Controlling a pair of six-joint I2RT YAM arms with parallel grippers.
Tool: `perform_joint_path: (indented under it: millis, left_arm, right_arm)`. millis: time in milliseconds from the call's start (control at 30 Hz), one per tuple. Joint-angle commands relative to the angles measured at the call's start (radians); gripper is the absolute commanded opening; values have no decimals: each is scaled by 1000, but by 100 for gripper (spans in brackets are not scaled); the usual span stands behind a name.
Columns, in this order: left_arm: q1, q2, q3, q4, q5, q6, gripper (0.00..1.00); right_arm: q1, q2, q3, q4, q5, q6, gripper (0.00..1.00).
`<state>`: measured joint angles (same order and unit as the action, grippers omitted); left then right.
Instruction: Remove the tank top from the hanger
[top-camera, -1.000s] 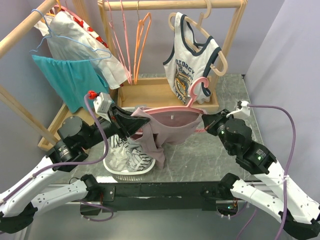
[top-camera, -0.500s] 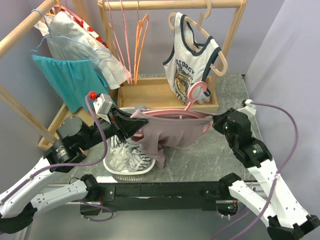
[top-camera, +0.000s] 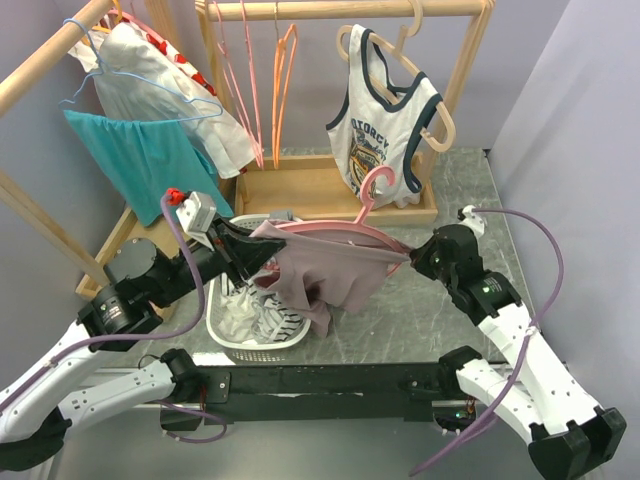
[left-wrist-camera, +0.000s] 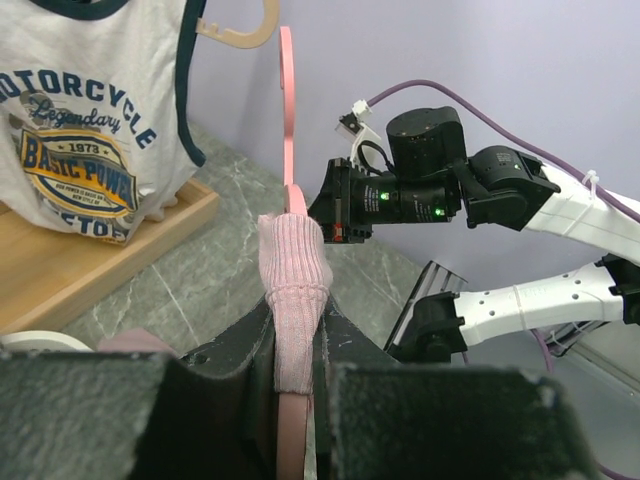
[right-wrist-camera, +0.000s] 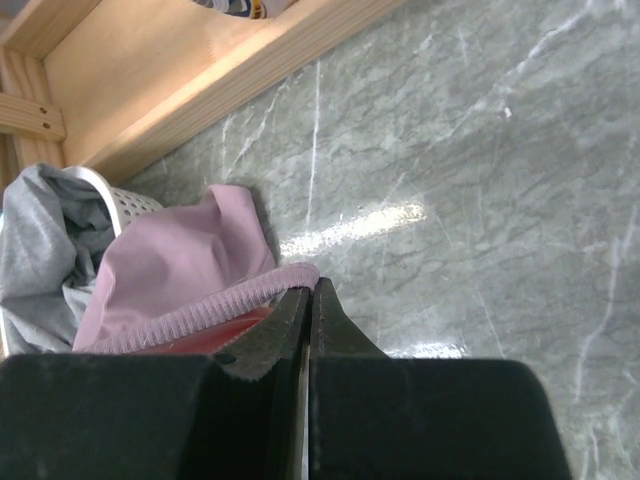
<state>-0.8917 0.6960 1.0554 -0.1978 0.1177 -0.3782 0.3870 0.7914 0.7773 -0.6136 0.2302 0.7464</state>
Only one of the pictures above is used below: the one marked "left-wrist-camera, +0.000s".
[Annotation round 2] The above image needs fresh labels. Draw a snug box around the wooden back clothes rack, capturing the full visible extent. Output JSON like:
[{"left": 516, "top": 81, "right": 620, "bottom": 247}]
[{"left": 1, "top": 179, "right": 219, "bottom": 335}]

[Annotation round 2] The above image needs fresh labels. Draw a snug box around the white navy trimmed tank top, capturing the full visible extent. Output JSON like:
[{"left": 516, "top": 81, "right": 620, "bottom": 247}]
[{"left": 1, "top": 1, "right": 206, "bottom": 245}]

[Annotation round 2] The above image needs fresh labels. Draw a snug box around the mauve tank top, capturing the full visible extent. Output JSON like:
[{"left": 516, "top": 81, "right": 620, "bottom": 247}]
[{"left": 258, "top": 213, "right": 333, "bottom": 395}]

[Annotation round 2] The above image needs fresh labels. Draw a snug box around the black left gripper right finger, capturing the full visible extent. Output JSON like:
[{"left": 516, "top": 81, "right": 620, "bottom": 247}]
[{"left": 314, "top": 301, "right": 599, "bottom": 480}]

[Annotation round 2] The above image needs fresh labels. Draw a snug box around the beige wooden hanger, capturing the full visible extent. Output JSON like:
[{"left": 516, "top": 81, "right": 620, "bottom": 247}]
[{"left": 194, "top": 0, "right": 281, "bottom": 50}]

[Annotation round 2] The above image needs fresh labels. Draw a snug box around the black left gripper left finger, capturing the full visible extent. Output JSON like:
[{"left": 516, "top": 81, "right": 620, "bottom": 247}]
[{"left": 1, "top": 302, "right": 276, "bottom": 479}]

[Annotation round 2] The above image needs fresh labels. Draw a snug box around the thick pink plastic hanger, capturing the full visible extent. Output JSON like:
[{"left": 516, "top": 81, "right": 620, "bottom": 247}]
[{"left": 277, "top": 26, "right": 308, "bottom": 479}]

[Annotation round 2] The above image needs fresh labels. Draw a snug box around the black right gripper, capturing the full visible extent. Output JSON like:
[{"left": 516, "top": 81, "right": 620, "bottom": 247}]
[{"left": 307, "top": 158, "right": 372, "bottom": 244}]

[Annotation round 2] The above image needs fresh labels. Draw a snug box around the white perforated plastic basket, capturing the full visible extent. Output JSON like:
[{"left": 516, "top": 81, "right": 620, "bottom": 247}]
[{"left": 1, "top": 330, "right": 92, "bottom": 352}]

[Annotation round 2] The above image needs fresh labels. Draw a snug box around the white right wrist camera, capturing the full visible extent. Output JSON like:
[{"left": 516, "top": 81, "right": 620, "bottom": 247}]
[{"left": 336, "top": 100, "right": 382, "bottom": 167}]

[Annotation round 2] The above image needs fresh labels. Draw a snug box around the aluminium rail frame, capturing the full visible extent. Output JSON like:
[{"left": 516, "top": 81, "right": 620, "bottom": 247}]
[{"left": 384, "top": 255, "right": 639, "bottom": 389}]

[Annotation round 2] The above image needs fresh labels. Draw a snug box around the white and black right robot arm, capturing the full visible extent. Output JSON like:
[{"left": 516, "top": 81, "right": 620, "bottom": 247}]
[{"left": 309, "top": 105, "right": 639, "bottom": 363}]

